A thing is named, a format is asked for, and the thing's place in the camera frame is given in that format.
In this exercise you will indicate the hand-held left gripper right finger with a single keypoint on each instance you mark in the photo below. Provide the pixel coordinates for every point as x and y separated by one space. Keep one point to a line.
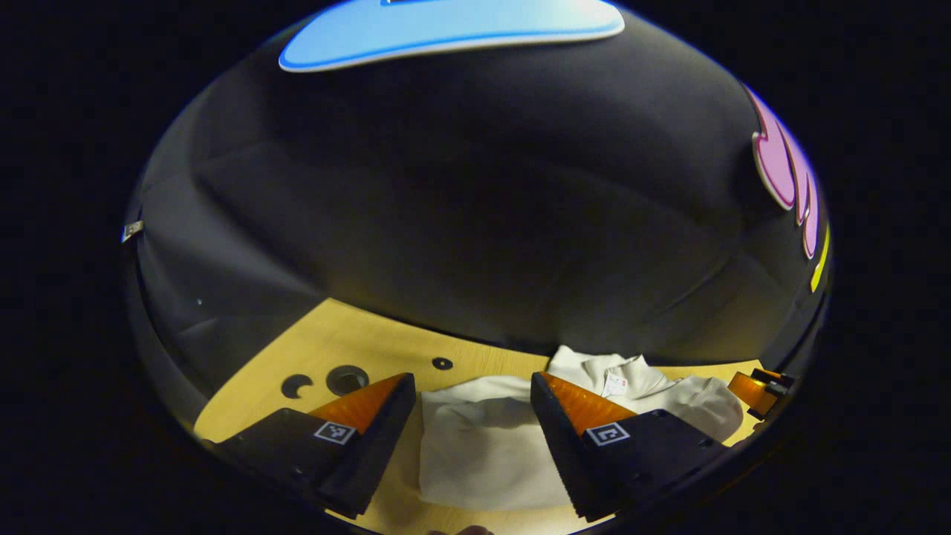
568 453

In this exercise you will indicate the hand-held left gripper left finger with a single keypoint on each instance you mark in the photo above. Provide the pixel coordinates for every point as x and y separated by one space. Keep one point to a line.
375 453

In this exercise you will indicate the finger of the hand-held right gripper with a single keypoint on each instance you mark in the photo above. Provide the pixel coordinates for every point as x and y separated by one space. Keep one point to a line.
752 390

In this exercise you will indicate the white sweatshirt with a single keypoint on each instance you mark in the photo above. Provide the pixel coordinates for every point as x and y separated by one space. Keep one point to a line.
475 446

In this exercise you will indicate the black backdrop cloth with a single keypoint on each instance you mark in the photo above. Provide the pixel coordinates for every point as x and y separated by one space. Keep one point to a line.
475 223

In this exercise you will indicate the white cloth clip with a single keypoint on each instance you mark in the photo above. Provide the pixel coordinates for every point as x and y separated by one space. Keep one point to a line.
132 231

